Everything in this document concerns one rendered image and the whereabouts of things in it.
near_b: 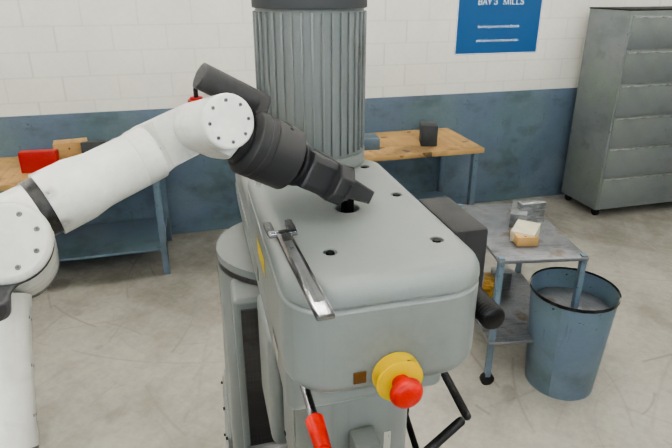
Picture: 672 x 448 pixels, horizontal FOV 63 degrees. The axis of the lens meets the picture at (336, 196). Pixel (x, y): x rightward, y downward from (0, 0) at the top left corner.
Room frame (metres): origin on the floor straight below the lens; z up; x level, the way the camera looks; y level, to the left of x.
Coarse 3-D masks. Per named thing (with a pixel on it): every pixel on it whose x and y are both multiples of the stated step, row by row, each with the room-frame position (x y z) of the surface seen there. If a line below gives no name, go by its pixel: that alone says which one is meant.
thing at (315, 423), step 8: (304, 392) 0.57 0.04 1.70; (304, 400) 0.56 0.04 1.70; (312, 400) 0.56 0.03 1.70; (312, 408) 0.54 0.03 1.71; (312, 416) 0.52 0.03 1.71; (320, 416) 0.52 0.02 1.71; (312, 424) 0.51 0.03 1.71; (320, 424) 0.51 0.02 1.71; (312, 432) 0.50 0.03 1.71; (320, 432) 0.50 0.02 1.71; (312, 440) 0.49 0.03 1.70; (320, 440) 0.49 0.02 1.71; (328, 440) 0.49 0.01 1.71
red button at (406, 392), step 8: (400, 376) 0.52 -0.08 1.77; (392, 384) 0.52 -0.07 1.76; (400, 384) 0.50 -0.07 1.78; (408, 384) 0.50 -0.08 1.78; (416, 384) 0.50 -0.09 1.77; (392, 392) 0.50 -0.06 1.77; (400, 392) 0.50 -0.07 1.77; (408, 392) 0.50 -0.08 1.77; (416, 392) 0.50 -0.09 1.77; (392, 400) 0.50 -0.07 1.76; (400, 400) 0.50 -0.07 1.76; (408, 400) 0.50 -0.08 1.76; (416, 400) 0.50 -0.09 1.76
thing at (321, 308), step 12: (264, 228) 0.68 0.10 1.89; (288, 228) 0.67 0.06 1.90; (288, 240) 0.63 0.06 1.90; (288, 252) 0.60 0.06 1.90; (300, 252) 0.60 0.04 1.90; (300, 264) 0.57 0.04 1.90; (300, 276) 0.54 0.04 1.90; (312, 276) 0.54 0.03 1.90; (312, 288) 0.51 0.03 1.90; (312, 300) 0.49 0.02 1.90; (324, 300) 0.49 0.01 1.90; (312, 312) 0.47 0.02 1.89; (324, 312) 0.47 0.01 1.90
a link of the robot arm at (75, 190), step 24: (120, 144) 0.58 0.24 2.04; (48, 168) 0.54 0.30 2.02; (72, 168) 0.54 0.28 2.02; (96, 168) 0.55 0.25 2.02; (120, 168) 0.56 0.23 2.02; (144, 168) 0.57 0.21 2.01; (24, 192) 0.51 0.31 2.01; (48, 192) 0.51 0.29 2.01; (72, 192) 0.52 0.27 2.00; (96, 192) 0.54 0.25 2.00; (120, 192) 0.56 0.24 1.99; (48, 216) 0.51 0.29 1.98; (72, 216) 0.52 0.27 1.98; (96, 216) 0.55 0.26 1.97; (48, 264) 0.47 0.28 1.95; (24, 288) 0.47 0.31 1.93
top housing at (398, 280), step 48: (288, 192) 0.82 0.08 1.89; (384, 192) 0.82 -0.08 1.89; (336, 240) 0.65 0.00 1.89; (384, 240) 0.65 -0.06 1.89; (432, 240) 0.65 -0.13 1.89; (288, 288) 0.55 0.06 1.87; (336, 288) 0.54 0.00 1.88; (384, 288) 0.55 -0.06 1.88; (432, 288) 0.56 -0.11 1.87; (288, 336) 0.55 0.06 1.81; (336, 336) 0.53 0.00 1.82; (384, 336) 0.54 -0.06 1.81; (432, 336) 0.56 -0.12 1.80; (336, 384) 0.53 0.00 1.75
